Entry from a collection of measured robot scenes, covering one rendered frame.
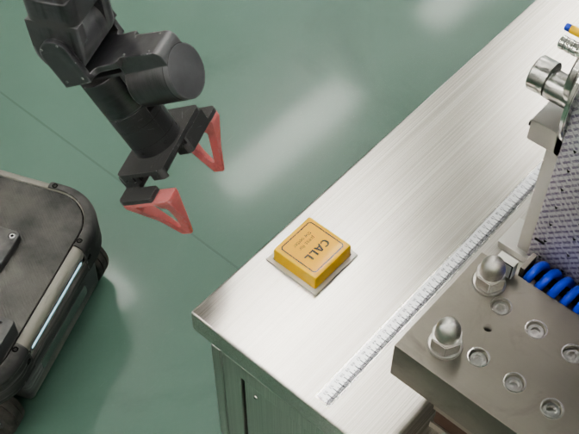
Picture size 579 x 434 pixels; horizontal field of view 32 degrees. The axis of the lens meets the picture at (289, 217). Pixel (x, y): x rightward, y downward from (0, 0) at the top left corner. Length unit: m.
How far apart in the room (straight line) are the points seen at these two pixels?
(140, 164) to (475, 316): 0.39
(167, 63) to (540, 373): 0.49
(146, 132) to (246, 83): 1.70
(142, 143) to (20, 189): 1.21
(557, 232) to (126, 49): 0.49
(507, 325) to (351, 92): 1.71
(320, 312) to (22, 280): 1.01
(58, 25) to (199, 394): 1.33
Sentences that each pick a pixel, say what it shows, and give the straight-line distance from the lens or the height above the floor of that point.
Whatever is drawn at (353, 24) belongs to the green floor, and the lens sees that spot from 2.95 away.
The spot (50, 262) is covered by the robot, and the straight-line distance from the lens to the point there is 2.15.
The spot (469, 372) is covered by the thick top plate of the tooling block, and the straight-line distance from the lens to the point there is 1.07.
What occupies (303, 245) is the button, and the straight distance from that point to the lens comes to 1.27.
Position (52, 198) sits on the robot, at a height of 0.24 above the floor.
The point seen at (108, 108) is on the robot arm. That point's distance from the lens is 1.07.
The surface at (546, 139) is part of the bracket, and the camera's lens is 1.16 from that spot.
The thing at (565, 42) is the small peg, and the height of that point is 1.28.
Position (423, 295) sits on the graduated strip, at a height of 0.90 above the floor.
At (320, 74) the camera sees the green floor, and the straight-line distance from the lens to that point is 2.80.
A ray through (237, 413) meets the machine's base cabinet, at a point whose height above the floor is 0.72.
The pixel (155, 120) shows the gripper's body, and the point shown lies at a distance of 1.08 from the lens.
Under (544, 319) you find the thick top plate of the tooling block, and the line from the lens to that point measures 1.12.
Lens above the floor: 1.95
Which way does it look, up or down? 52 degrees down
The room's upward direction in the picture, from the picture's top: straight up
